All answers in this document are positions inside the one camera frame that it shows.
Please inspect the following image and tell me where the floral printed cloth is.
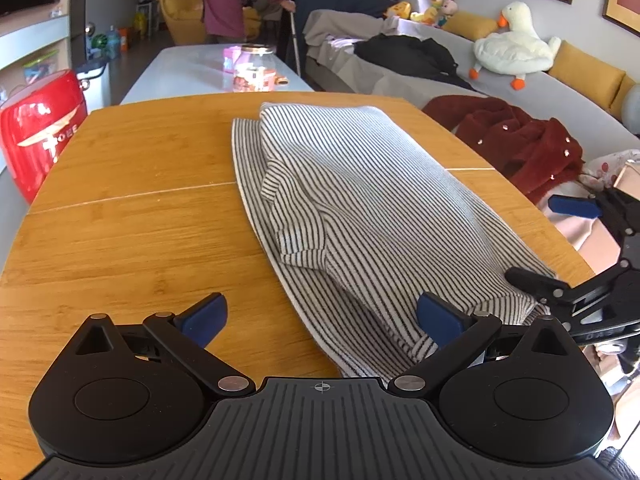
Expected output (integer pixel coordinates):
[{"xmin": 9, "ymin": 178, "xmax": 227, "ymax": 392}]
[{"xmin": 580, "ymin": 149, "xmax": 640, "ymax": 196}]

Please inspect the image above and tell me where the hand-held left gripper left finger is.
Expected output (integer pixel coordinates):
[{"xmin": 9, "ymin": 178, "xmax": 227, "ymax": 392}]
[{"xmin": 75, "ymin": 292, "xmax": 257, "ymax": 396}]

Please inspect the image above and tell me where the metal mop pole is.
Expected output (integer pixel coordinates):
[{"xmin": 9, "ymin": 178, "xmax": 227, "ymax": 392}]
[{"xmin": 282, "ymin": 0, "xmax": 301, "ymax": 75}]

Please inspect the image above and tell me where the yellow cushion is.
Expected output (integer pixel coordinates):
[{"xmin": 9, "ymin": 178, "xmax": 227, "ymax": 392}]
[
  {"xmin": 547, "ymin": 40, "xmax": 628, "ymax": 108},
  {"xmin": 442, "ymin": 10, "xmax": 501, "ymax": 42}
]

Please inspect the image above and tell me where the red fleece coat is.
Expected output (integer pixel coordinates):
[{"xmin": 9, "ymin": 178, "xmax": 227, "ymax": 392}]
[{"xmin": 421, "ymin": 95, "xmax": 586, "ymax": 206}]

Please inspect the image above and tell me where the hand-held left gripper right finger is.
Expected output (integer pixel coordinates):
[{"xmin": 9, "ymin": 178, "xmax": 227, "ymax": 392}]
[{"xmin": 389, "ymin": 291, "xmax": 576, "ymax": 395}]

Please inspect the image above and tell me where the pink plastic container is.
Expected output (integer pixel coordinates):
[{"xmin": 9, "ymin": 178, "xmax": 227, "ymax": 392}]
[{"xmin": 222, "ymin": 45, "xmax": 243, "ymax": 75}]

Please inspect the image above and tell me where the white television cabinet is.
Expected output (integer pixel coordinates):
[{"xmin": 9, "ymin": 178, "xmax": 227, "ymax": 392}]
[{"xmin": 0, "ymin": 2, "xmax": 76, "ymax": 106}]

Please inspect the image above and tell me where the pale pink cloth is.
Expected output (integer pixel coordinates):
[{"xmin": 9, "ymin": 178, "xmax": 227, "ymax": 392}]
[{"xmin": 542, "ymin": 180, "xmax": 623, "ymax": 253}]

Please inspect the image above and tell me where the red mini fridge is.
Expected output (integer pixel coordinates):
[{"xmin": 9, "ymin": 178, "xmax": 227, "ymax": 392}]
[{"xmin": 0, "ymin": 69, "xmax": 90, "ymax": 204}]

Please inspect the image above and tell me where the glass jar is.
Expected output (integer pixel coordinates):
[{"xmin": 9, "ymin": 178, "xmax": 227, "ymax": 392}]
[{"xmin": 232, "ymin": 44, "xmax": 277, "ymax": 92}]

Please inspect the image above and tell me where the yellow armchair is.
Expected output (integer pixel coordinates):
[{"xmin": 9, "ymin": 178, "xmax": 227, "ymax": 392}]
[{"xmin": 155, "ymin": 0, "xmax": 261, "ymax": 46}]

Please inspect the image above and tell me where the beige blanket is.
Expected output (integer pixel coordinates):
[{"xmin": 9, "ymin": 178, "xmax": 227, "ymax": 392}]
[{"xmin": 303, "ymin": 9, "xmax": 488, "ymax": 98}]

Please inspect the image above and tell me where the white coffee table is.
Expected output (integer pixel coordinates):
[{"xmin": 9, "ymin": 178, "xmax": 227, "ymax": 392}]
[{"xmin": 120, "ymin": 42, "xmax": 316, "ymax": 107}]

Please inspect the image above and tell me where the white goose plush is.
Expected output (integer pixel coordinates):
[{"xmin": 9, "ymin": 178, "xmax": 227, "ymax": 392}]
[{"xmin": 468, "ymin": 1, "xmax": 562, "ymax": 91}]

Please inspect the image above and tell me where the pink doll plush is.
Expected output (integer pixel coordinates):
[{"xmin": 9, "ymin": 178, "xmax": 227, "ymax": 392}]
[{"xmin": 436, "ymin": 0, "xmax": 458, "ymax": 28}]

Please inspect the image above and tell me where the striped long-sleeve shirt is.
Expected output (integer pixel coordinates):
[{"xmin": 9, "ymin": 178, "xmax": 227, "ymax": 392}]
[{"xmin": 231, "ymin": 102, "xmax": 558, "ymax": 378}]

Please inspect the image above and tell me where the grey sofa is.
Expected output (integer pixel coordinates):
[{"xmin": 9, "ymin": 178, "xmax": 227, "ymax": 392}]
[{"xmin": 302, "ymin": 7, "xmax": 640, "ymax": 281}]

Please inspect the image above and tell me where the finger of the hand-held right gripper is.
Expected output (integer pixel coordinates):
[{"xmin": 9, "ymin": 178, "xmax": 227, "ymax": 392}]
[
  {"xmin": 505, "ymin": 266, "xmax": 608, "ymax": 323},
  {"xmin": 547, "ymin": 187, "xmax": 640, "ymax": 271}
]

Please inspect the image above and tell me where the pale blue pillow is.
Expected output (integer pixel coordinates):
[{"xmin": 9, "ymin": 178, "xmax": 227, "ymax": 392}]
[{"xmin": 621, "ymin": 85, "xmax": 640, "ymax": 136}]

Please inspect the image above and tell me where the yellow duck plush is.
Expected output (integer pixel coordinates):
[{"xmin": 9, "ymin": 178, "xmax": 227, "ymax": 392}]
[{"xmin": 411, "ymin": 0, "xmax": 445, "ymax": 25}]

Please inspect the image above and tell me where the white mop bucket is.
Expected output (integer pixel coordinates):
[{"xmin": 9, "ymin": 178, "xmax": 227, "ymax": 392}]
[{"xmin": 75, "ymin": 57, "xmax": 112, "ymax": 113}]

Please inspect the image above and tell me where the clear box with green lid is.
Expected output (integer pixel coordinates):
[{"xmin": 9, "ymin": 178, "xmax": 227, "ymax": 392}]
[{"xmin": 22, "ymin": 50, "xmax": 58, "ymax": 83}]

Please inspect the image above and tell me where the black jacket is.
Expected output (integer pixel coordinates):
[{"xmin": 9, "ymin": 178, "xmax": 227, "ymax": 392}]
[{"xmin": 354, "ymin": 34, "xmax": 476, "ymax": 91}]

